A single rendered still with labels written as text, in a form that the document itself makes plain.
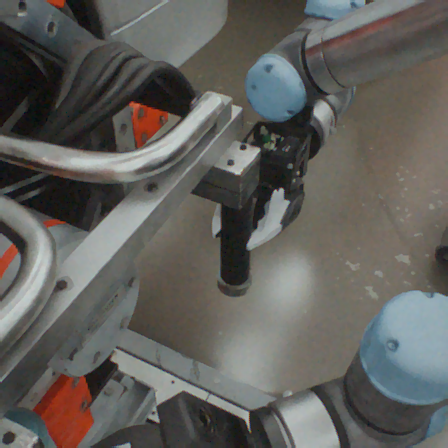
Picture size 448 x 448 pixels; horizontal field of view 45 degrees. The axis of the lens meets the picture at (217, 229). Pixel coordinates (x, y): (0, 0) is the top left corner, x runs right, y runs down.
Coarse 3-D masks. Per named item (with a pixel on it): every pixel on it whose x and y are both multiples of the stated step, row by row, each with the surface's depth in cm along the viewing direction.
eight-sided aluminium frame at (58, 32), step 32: (0, 0) 47; (32, 0) 50; (0, 32) 54; (32, 32) 52; (64, 32) 56; (64, 64) 63; (128, 128) 73; (96, 192) 80; (128, 192) 78; (96, 224) 81; (32, 384) 73
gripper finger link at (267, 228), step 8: (280, 192) 64; (272, 200) 60; (280, 200) 64; (264, 208) 65; (272, 208) 61; (280, 208) 65; (264, 216) 64; (272, 216) 62; (280, 216) 64; (264, 224) 63; (272, 224) 63; (256, 232) 62; (264, 232) 62; (272, 232) 62; (256, 240) 61; (264, 240) 62; (248, 248) 61
